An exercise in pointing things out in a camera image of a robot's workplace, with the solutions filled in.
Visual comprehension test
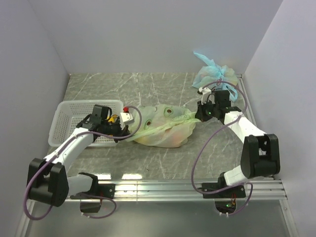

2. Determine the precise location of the light green plastic bag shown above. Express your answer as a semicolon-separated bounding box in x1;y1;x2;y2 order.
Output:
126;104;200;148

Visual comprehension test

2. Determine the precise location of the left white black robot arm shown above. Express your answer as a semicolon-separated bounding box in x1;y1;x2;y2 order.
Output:
25;105;133;207

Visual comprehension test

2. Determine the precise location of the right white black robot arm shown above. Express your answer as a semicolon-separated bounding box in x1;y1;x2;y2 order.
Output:
194;87;281;197

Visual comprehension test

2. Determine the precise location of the yellow fake lemon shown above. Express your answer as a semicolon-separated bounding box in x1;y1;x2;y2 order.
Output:
107;115;119;123

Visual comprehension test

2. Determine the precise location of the tied blue plastic bag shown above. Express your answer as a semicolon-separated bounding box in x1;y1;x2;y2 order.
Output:
192;51;238;102

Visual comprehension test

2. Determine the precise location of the white plastic basket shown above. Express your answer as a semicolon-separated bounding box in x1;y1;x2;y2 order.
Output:
48;100;123;147

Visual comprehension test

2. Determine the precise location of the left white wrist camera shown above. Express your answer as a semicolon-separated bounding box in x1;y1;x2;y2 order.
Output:
119;107;134;125

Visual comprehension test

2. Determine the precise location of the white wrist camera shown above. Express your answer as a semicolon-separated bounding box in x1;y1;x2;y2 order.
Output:
197;87;212;105
119;107;134;125

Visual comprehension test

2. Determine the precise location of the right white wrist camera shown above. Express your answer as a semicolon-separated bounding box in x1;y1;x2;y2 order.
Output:
197;87;212;105

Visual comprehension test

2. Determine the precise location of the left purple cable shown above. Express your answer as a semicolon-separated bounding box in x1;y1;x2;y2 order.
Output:
24;106;143;220

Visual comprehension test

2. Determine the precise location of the purple cable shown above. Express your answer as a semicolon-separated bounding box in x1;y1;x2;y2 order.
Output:
24;106;143;220
191;80;254;216

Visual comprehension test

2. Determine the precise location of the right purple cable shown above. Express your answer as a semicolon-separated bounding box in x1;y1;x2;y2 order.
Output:
191;80;254;216

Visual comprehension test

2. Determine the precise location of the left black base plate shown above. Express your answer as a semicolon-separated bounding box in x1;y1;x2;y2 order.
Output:
70;183;116;199

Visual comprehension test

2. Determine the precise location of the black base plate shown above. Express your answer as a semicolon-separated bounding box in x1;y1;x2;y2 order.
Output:
200;182;246;199
70;183;116;199

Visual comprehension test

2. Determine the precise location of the aluminium mounting rail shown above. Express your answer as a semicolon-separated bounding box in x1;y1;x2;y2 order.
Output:
27;180;288;202

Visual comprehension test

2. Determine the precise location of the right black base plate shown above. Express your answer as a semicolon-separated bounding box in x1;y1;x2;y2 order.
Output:
200;182;246;199

